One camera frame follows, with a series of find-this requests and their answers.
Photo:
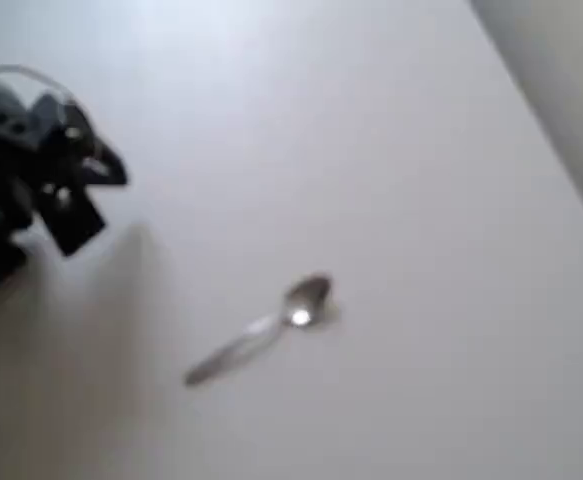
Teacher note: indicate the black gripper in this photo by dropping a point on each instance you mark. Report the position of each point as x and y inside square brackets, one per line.
[73, 212]

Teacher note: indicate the silver metal spoon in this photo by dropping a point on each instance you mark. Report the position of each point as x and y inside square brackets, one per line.
[266, 330]

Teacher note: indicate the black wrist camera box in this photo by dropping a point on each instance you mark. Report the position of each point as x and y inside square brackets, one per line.
[73, 225]

